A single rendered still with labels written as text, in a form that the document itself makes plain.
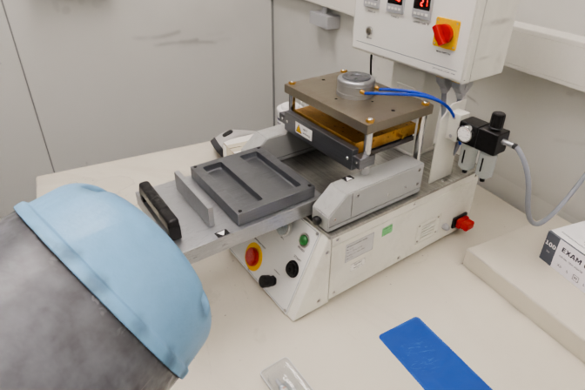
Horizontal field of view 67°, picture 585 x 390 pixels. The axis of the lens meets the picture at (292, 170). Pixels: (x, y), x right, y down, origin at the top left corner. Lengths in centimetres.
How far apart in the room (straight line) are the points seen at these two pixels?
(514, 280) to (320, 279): 40
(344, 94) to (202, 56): 153
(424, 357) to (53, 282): 77
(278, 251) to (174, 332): 72
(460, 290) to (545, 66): 54
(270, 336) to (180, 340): 68
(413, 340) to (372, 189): 29
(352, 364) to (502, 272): 38
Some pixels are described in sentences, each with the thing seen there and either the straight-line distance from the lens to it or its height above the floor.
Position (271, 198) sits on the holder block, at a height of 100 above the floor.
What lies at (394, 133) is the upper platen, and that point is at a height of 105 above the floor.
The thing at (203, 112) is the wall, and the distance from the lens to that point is 248.
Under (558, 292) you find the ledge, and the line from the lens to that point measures 105.
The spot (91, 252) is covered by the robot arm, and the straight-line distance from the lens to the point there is 20.
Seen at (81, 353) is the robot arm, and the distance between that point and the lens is 19.
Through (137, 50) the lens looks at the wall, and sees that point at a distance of 231.
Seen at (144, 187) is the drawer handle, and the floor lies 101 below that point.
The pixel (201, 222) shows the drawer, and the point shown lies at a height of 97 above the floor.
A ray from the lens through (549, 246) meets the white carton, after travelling 109.
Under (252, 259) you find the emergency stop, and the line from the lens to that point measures 98.
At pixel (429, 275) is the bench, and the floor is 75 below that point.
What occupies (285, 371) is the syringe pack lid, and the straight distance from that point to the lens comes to 82.
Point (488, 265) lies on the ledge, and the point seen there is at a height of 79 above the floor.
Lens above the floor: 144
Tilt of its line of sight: 30 degrees down
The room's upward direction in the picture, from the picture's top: straight up
